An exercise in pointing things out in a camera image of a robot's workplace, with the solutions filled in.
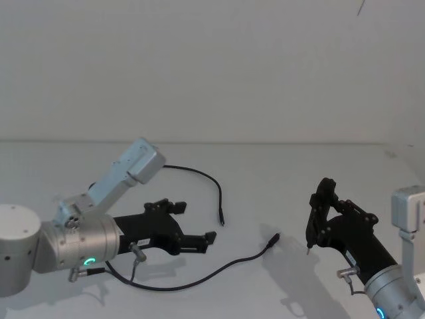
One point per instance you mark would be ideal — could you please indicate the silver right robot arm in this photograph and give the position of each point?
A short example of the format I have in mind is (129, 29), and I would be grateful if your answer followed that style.
(388, 285)

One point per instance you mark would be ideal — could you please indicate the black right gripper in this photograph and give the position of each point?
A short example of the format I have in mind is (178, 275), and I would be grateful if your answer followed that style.
(360, 242)

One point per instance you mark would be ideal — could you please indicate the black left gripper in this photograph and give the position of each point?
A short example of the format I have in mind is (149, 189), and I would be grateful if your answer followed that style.
(149, 229)

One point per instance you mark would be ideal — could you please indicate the thin black silver-tipped plug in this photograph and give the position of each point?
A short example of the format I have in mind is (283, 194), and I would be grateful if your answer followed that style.
(308, 240)

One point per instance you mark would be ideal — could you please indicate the white table cloth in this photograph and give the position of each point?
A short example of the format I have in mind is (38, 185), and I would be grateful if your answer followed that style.
(252, 186)

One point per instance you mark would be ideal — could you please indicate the plain pale wall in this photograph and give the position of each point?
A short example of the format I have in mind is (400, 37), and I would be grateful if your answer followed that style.
(199, 66)

